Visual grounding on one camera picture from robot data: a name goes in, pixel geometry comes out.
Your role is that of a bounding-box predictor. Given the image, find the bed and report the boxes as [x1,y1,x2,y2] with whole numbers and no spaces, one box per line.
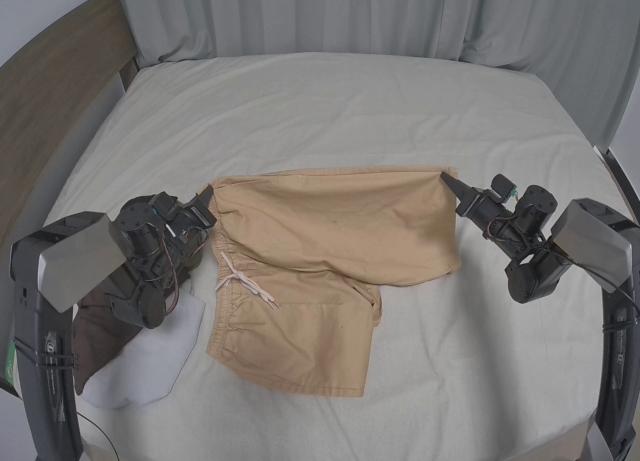
[0,0,640,461]

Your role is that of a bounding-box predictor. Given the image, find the brown garment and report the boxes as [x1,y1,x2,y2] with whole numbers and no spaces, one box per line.
[71,269,196,398]

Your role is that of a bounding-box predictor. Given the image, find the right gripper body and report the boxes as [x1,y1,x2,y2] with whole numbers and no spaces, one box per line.
[456,188,512,236]

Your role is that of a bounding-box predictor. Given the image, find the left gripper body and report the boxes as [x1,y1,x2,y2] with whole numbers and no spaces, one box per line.
[172,197,219,237]

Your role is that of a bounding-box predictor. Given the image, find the tan shorts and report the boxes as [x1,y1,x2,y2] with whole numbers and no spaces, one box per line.
[205,164,462,396]

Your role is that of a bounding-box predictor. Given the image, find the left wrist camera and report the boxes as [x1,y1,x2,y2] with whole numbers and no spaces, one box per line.
[151,192,182,220]

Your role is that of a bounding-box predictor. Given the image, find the black cable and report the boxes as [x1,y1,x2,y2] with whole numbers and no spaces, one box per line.
[75,401,121,461]

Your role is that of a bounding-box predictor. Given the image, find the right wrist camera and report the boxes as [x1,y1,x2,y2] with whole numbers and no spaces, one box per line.
[490,174,520,202]

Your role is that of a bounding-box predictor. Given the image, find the white garment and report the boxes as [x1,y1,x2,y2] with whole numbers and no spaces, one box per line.
[80,281,207,410]

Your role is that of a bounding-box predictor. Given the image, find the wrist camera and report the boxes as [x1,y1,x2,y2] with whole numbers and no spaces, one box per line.
[151,192,182,220]
[490,174,520,202]

